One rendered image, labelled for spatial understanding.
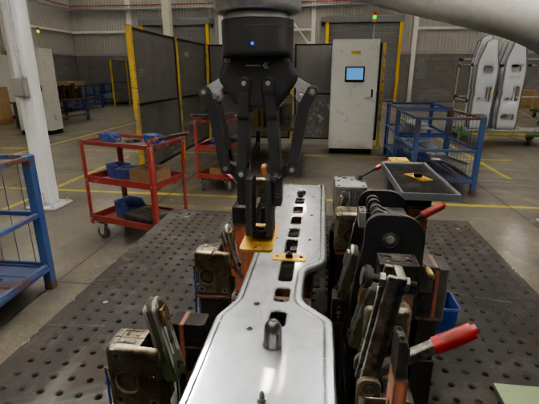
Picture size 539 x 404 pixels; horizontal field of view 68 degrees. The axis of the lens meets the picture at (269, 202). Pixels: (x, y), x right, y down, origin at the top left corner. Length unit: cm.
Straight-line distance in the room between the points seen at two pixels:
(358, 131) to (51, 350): 685
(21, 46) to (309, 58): 521
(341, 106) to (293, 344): 699
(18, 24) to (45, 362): 405
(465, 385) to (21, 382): 111
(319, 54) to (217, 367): 791
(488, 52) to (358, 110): 327
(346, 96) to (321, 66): 108
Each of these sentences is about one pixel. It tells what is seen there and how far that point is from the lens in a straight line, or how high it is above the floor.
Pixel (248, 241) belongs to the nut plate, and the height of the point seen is 125.
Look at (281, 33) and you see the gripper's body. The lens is 43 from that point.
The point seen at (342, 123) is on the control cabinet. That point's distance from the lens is 762.
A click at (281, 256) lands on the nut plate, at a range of 101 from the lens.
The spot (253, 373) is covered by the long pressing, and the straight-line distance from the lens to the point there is 67.
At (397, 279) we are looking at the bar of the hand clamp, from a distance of 49.
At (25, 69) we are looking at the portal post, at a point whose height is 148.
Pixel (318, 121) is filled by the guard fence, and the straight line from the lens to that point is 843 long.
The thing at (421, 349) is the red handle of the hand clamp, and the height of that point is 111.
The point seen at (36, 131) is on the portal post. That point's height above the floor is 86.
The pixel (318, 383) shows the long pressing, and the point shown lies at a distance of 66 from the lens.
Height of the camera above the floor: 144
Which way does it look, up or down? 18 degrees down
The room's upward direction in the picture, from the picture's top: straight up
